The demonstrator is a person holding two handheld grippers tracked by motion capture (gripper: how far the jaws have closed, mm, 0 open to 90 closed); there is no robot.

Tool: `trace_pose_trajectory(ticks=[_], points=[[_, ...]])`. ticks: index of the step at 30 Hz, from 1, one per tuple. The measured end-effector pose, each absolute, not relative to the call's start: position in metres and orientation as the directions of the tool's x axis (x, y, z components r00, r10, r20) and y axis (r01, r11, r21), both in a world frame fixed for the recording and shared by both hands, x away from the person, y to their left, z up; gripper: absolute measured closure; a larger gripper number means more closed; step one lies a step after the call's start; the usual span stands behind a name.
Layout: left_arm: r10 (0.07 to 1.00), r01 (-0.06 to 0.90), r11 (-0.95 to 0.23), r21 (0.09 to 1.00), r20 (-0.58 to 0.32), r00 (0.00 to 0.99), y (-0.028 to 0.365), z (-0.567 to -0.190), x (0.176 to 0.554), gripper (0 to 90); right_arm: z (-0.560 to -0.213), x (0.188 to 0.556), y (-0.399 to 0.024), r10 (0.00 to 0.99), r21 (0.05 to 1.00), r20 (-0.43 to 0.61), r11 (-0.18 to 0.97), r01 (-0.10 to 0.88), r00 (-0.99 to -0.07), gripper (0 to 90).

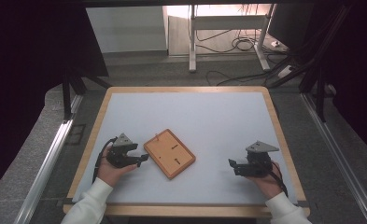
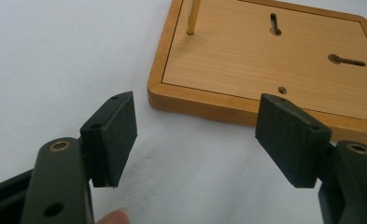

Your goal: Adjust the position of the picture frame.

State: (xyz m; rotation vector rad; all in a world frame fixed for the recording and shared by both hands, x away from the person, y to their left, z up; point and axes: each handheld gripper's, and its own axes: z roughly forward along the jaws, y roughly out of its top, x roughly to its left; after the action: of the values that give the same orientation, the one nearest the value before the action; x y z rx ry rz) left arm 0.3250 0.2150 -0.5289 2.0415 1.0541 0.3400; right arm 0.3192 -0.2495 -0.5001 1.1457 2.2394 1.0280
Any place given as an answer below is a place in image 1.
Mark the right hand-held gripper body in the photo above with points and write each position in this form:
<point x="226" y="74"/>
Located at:
<point x="259" y="158"/>

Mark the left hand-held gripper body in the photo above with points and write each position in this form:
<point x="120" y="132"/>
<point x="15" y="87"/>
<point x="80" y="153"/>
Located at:
<point x="121" y="149"/>

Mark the wooden picture frame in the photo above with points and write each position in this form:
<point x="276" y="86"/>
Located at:
<point x="169" y="154"/>

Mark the person's left hand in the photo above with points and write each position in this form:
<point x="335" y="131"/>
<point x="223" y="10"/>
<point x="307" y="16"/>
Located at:
<point x="111" y="172"/>

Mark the person's right hand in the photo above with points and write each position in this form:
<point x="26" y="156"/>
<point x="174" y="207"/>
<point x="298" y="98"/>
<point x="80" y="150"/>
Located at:
<point x="270" y="185"/>

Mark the black metal stand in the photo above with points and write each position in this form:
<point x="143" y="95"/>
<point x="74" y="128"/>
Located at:
<point x="67" y="96"/>
<point x="319" y="90"/>

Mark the wooden table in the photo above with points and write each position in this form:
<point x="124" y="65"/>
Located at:
<point x="187" y="89"/>

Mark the white power strip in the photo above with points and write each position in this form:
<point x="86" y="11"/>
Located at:
<point x="285" y="71"/>

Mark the dark curtain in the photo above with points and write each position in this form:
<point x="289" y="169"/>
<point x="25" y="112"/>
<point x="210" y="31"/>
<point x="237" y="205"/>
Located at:
<point x="358" y="62"/>
<point x="25" y="62"/>

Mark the aluminium rail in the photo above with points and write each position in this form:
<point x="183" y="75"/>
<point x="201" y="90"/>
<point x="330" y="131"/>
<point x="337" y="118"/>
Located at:
<point x="343" y="161"/>
<point x="47" y="168"/>

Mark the white desk frame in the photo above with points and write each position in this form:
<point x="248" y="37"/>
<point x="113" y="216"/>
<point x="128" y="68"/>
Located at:
<point x="192" y="46"/>

